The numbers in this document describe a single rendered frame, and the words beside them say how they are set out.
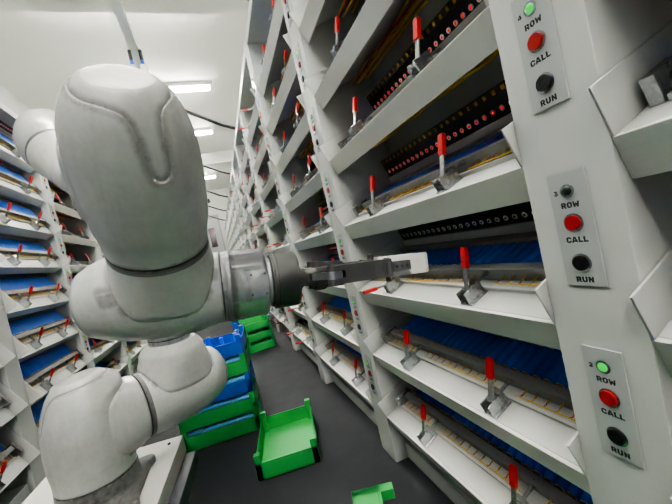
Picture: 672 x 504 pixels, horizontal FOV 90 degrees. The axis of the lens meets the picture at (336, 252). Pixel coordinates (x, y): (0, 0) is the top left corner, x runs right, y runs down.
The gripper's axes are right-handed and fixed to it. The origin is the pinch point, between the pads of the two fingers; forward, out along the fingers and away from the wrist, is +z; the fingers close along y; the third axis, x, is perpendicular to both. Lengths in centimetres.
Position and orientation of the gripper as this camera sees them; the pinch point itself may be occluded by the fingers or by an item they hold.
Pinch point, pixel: (401, 264)
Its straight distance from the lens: 52.3
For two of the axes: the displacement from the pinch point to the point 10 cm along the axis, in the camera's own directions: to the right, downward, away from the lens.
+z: 9.4, -1.0, 3.3
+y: 3.2, -0.4, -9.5
